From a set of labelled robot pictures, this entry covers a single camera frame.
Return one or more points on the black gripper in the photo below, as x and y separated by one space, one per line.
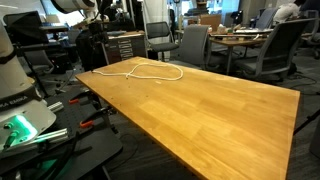
98 30

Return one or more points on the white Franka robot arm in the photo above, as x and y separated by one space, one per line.
13 76

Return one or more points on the black bag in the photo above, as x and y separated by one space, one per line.
86 53

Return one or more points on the grey drawer cabinet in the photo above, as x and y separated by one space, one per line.
126 50

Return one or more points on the black mesh office chair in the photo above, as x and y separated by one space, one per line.
160 33

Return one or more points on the black monitor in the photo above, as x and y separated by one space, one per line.
23 26

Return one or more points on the short silver aluminium extrusion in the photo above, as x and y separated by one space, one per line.
56 106

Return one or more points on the grey fabric office chair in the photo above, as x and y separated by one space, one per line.
193 43

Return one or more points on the cardboard box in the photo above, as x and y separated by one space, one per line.
210 21

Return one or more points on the long silver aluminium extrusion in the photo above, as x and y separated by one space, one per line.
53 135

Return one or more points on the white machine with green light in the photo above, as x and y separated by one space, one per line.
100 146

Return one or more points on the wooden office desk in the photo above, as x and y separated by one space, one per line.
233 42

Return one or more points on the large grey office chair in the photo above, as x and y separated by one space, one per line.
276 43

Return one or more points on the person in white shirt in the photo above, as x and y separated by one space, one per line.
286 11

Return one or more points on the black stand leg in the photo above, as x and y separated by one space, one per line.
306 121

